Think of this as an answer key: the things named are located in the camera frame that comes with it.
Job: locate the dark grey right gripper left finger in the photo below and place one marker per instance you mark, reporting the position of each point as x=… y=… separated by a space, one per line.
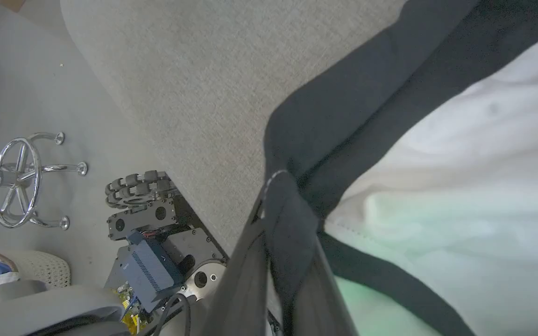
x=245 y=289

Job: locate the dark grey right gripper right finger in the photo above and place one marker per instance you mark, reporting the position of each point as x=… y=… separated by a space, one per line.
x=322 y=308

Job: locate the white t-shirt with black sleeves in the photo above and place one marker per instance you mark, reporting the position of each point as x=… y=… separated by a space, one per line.
x=437 y=186

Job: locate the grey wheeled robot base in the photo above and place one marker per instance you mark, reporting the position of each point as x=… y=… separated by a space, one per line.
x=194 y=242

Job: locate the grey robot torso link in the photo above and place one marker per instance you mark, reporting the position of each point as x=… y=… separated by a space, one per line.
x=40 y=312

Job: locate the blue computer box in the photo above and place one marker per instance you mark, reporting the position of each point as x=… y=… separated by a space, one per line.
x=150 y=270

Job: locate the black mecanum wheel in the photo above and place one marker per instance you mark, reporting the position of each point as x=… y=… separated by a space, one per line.
x=138 y=189

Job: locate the white perforated laundry basket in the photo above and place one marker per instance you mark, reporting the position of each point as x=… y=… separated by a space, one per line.
x=40 y=268

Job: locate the chrome stool base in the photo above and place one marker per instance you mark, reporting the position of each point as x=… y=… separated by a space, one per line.
x=63 y=167

